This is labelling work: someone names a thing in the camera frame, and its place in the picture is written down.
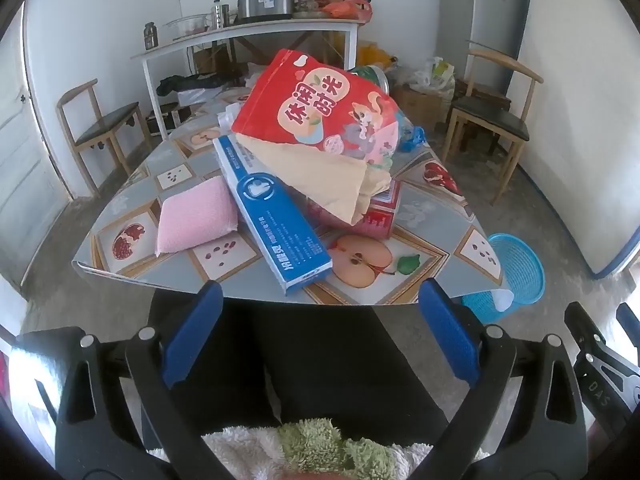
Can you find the pink sponge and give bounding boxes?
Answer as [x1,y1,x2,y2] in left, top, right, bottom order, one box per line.
[156,176,240,257]

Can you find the white green towel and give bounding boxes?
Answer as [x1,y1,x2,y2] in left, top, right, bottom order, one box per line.
[150,417,491,480]

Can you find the black bag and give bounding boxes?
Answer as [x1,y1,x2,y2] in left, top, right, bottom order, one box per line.
[156,74,222,97]

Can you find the blue plastic wrapper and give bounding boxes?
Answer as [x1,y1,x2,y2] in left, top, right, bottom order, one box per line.
[400,125,427,154]

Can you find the yellow plastic bag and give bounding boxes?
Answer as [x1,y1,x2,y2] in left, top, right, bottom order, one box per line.
[356,42,397,69]

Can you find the clear plastic container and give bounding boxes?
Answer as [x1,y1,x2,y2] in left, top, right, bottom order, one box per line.
[165,14,211,41]

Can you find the white foam sheet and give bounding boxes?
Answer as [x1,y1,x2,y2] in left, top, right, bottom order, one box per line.
[175,88,224,107]

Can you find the pink clear wrapper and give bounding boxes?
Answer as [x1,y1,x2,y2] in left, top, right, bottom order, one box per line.
[306,199,352,227]

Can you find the beige cloth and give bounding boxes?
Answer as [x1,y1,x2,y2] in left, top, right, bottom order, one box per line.
[235,132,393,226]

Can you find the fruit print tablecloth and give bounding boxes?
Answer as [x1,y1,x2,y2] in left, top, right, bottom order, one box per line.
[70,85,504,307]

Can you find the red snack bag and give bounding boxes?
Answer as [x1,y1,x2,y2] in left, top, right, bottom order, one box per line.
[235,49,402,168]

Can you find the blue plastic basket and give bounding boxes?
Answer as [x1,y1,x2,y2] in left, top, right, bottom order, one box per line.
[460,232,546,326]

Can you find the white panel blue edge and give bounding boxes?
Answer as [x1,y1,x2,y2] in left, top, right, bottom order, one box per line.
[515,0,640,279]

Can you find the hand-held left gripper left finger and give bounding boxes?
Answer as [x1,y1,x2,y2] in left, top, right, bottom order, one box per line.
[10,279,236,480]

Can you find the wooden chair dark seat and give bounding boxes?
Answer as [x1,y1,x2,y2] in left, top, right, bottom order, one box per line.
[56,79,153,197]
[442,49,545,206]

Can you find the grey refrigerator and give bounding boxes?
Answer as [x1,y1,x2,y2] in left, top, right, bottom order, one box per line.
[467,0,530,92]

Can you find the clear plastic bag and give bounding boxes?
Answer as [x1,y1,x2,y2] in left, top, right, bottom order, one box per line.
[217,102,251,132]

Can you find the person's legs black pants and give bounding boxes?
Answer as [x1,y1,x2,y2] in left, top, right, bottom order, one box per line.
[142,290,451,457]

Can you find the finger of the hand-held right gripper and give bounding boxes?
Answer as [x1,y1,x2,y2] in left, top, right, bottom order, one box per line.
[616,302,640,346]
[564,301,640,434]

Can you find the small brown cardboard box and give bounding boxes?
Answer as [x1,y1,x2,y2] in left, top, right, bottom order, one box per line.
[192,45,236,77]

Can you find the white side table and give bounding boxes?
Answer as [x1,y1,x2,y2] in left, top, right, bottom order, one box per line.
[131,19,362,142]

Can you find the blue white toothpaste box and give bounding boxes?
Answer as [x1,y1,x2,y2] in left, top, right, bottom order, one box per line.
[212,135,334,296]

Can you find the white plastic bag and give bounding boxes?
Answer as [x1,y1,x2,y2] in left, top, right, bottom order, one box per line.
[400,56,457,93]

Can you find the clear wrapper red label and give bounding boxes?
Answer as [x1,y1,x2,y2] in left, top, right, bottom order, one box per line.
[357,179,402,241]

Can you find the silver rice cooker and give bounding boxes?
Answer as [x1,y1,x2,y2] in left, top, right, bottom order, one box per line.
[236,0,295,24]

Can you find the orange plastic bag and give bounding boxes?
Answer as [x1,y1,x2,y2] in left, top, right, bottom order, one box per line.
[322,0,374,23]

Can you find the white door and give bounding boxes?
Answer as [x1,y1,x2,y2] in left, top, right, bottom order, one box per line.
[0,5,77,287]

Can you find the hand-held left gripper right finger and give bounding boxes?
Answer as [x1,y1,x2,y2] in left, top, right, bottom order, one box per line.
[400,278,589,480]

